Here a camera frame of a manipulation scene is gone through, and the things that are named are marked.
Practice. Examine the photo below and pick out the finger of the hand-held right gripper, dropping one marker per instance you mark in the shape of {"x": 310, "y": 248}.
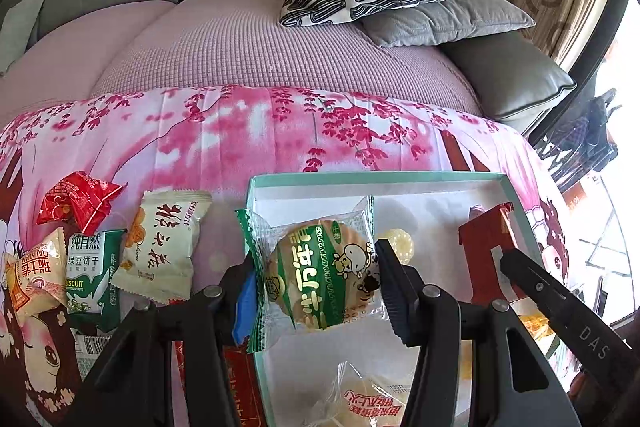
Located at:
{"x": 535, "y": 279}

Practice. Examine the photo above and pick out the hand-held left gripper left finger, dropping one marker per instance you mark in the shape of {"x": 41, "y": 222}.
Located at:
{"x": 245, "y": 312}

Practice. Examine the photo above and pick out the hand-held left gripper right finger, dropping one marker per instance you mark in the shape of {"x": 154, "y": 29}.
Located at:
{"x": 395, "y": 287}

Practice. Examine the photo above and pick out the dark red packet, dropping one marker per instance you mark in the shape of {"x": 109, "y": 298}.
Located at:
{"x": 480, "y": 252}

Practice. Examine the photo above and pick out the green round cracker packet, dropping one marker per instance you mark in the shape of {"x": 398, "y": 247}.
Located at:
{"x": 320, "y": 277}

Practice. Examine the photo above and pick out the teal box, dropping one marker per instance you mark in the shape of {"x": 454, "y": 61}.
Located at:
{"x": 430, "y": 207}

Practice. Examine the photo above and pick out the clear bread packet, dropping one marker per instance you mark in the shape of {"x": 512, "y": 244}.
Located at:
{"x": 360, "y": 394}

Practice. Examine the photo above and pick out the yellow candy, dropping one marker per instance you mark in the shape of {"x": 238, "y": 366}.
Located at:
{"x": 400, "y": 242}

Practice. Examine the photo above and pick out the red gold printed packet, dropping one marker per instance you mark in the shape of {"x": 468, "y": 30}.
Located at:
{"x": 242, "y": 377}

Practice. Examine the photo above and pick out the cream snack packet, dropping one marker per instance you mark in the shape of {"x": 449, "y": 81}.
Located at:
{"x": 160, "y": 252}

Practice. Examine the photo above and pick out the green white biscuit packet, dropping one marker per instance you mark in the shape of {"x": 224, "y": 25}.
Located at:
{"x": 90, "y": 272}

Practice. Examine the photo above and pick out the white packet with barcode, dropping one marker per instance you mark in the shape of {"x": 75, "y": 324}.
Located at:
{"x": 87, "y": 347}

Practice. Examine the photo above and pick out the printed cartoon blanket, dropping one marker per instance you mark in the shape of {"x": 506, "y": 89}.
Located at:
{"x": 250, "y": 137}

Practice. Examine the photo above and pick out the red snack packet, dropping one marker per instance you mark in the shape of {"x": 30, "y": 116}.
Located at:
{"x": 75, "y": 202}

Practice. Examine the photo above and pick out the white orange snack packet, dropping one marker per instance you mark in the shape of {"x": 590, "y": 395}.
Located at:
{"x": 35, "y": 282}

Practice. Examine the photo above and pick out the pink sofa cover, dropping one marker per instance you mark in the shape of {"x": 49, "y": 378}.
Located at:
{"x": 250, "y": 42}

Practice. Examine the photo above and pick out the grey pillow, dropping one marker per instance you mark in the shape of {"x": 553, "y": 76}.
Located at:
{"x": 450, "y": 19}

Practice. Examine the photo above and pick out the pale blue pillow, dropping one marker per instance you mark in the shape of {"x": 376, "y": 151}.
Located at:
{"x": 20, "y": 32}

